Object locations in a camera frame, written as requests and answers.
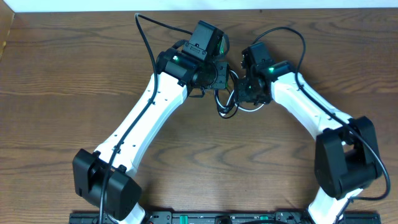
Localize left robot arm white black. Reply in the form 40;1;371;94
70;21;229;223

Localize white USB cable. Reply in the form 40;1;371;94
216;70;265;113

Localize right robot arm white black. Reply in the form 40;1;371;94
234;42;384;223

